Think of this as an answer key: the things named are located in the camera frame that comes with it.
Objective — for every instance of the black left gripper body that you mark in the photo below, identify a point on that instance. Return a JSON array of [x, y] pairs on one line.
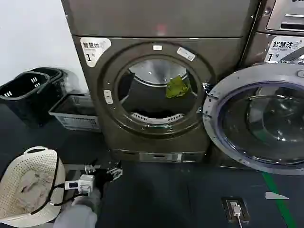
[[100, 178]]

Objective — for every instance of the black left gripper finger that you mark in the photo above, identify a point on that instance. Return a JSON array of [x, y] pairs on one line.
[[90, 168], [115, 173]]

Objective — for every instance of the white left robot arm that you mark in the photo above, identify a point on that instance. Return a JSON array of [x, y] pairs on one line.
[[78, 211]]

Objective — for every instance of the grey dryer with round opening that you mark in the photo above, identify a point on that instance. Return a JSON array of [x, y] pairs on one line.
[[104, 133]]

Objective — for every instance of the grey plastic crate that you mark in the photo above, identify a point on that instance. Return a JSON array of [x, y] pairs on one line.
[[73, 114]]

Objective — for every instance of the pale clothes pile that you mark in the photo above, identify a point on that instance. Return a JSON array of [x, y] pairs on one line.
[[33, 185]]

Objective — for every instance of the white lint filter grille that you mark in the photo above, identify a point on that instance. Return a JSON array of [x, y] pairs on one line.
[[156, 117]]

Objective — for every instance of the white perforated laundry basket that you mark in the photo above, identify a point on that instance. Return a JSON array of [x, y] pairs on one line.
[[14, 190]]

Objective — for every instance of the black plastic basket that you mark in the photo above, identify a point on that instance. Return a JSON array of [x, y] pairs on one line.
[[23, 104], [57, 74]]

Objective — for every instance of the green cloth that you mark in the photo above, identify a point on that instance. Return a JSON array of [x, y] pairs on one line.
[[177, 87]]

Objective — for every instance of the metal floor socket box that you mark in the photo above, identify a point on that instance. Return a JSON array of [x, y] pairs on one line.
[[228, 213]]

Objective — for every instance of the round glass dryer door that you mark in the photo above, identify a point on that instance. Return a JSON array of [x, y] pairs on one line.
[[261, 118]]

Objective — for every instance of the grey stacked machine top unit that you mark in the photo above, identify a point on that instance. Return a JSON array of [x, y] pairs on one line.
[[152, 16]]

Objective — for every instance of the white arrow floor sticker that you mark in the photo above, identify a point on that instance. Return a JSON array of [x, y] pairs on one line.
[[275, 195]]

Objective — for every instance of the grey neighbouring washing machine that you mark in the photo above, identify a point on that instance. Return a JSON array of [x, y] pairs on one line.
[[259, 47]]

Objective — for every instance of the grey neighbouring upper machine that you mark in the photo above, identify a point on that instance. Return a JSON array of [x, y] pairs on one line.
[[280, 16]]

